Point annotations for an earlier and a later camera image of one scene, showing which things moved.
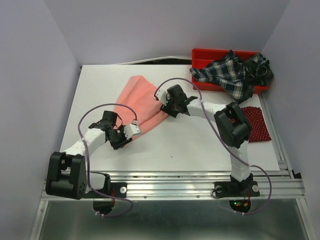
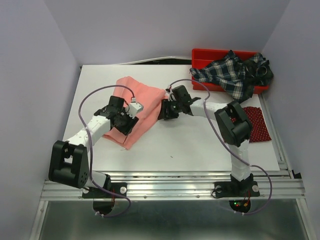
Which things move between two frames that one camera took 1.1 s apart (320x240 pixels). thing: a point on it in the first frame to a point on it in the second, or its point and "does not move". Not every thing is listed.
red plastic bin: [202, 56] does not move
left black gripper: [124, 141] to [127, 129]
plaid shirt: [237, 76] does not move
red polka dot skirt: [259, 131] does not move
